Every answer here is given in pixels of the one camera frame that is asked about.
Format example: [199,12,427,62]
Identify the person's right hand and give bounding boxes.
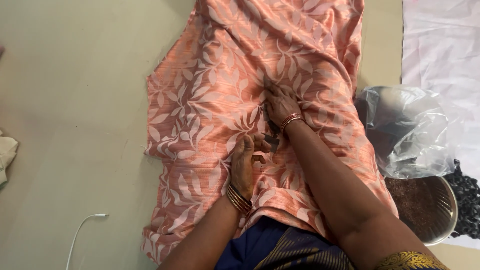
[263,77,305,133]

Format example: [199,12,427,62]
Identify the person's left hand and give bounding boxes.
[229,133,272,202]

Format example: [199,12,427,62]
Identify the dark grey fabric strip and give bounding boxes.
[262,102,280,153]

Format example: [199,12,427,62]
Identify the red gold right wrist bangles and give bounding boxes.
[279,112,307,134]

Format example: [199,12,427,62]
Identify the red gold wrist bangles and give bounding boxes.
[226,182,254,217]
[279,112,307,134]

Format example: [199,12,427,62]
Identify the red gold left wrist bangles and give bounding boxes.
[226,182,254,217]

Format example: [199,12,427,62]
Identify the peach leaf-print fabric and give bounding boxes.
[140,0,399,266]

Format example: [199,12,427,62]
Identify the navy blue gold-striped saree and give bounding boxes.
[214,215,357,270]

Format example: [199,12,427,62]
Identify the clear plastic bag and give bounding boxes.
[354,85,457,180]

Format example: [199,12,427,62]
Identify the brown beads in bowl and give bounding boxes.
[385,178,451,234]

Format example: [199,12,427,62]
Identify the white cloth sheet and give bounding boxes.
[401,0,480,251]

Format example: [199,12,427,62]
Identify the gold patterned blouse sleeve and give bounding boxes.
[374,251,449,270]

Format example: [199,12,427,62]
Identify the round steel bowl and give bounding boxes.
[384,174,459,247]

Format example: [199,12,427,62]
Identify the heap of black beads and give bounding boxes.
[444,159,480,241]

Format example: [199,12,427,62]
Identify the cream cloth piece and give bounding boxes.
[0,129,19,189]

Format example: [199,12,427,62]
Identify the white charging cable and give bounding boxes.
[65,212,110,270]

